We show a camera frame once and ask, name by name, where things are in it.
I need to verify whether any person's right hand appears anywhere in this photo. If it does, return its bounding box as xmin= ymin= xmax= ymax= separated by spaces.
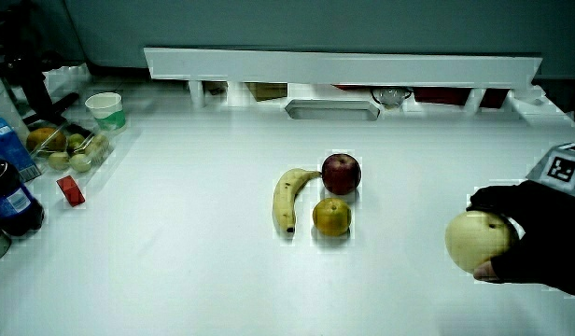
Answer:
xmin=466 ymin=142 xmax=575 ymax=298

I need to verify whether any pale yellow pear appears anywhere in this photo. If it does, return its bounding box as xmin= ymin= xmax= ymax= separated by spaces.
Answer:
xmin=444 ymin=210 xmax=520 ymax=274

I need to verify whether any clear glass bowl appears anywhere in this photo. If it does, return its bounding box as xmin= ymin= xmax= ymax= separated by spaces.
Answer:
xmin=371 ymin=87 xmax=414 ymax=109

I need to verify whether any red apple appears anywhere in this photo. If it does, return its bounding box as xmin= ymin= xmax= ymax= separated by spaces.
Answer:
xmin=320 ymin=153 xmax=363 ymax=196

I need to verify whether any orange fruit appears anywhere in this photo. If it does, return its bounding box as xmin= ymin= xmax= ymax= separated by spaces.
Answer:
xmin=312 ymin=197 xmax=353 ymax=237

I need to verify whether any yellow banana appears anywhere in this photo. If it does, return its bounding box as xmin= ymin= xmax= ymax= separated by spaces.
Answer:
xmin=272 ymin=167 xmax=322 ymax=234

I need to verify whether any white shelf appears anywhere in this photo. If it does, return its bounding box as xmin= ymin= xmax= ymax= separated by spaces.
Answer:
xmin=144 ymin=47 xmax=543 ymax=113

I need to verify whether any clear plastic fruit container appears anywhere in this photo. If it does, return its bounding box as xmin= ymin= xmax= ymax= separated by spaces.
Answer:
xmin=28 ymin=121 xmax=115 ymax=173

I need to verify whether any white green paper cup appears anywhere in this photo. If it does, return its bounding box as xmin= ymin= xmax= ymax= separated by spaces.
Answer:
xmin=84 ymin=91 xmax=128 ymax=133

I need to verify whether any red block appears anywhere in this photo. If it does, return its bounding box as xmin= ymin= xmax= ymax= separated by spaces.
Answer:
xmin=56 ymin=175 xmax=87 ymax=207

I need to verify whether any yellow-brown mango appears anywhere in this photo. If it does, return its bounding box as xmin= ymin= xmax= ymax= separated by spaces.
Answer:
xmin=25 ymin=126 xmax=68 ymax=153

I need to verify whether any black stand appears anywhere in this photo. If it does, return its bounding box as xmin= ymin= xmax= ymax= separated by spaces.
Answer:
xmin=0 ymin=0 xmax=81 ymax=127

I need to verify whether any dark bottle blue label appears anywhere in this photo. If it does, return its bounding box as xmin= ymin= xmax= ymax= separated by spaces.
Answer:
xmin=0 ymin=159 xmax=45 ymax=237

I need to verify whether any blue carton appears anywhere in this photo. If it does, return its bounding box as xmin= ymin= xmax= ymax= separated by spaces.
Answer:
xmin=0 ymin=117 xmax=42 ymax=182

